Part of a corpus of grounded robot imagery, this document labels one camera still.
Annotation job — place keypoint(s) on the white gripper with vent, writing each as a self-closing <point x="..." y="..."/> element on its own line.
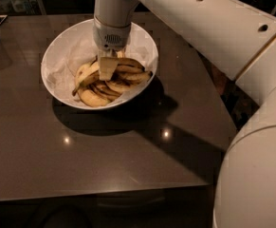
<point x="110" y="37"/>

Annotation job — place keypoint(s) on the yellow banana bunch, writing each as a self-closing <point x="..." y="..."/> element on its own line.
<point x="92" y="91"/>

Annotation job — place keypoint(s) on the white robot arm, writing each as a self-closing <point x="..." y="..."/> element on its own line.
<point x="241" y="41"/>

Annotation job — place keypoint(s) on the white bowl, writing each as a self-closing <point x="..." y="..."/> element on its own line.
<point x="64" y="89"/>

